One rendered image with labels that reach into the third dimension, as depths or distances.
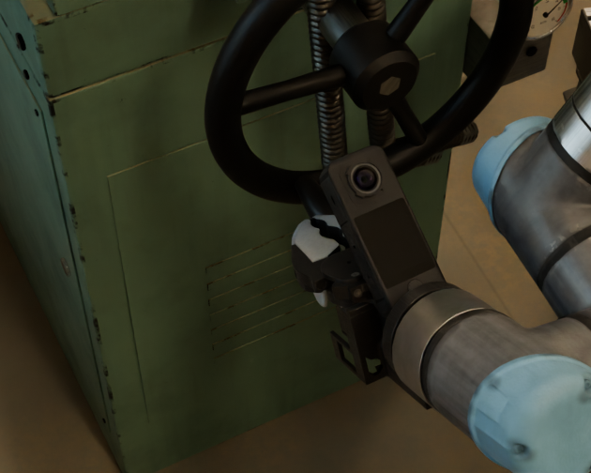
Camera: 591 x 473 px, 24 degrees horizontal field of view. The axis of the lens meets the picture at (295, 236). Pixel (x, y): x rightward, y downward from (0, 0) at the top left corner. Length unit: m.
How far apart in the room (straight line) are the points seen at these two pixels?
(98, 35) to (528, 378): 0.54
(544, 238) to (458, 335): 0.10
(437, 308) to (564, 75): 1.40
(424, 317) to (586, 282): 0.10
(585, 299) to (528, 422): 0.12
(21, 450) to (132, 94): 0.72
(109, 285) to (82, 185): 0.17
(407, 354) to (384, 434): 0.94
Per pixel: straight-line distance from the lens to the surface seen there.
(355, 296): 0.95
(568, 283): 0.88
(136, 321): 1.49
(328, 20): 1.10
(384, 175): 0.93
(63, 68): 1.19
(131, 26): 1.19
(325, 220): 1.06
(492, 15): 1.41
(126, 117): 1.26
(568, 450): 0.80
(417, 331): 0.87
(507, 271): 1.98
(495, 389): 0.80
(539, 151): 0.91
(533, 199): 0.91
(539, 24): 1.37
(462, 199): 2.05
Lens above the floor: 1.57
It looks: 52 degrees down
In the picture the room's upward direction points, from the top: straight up
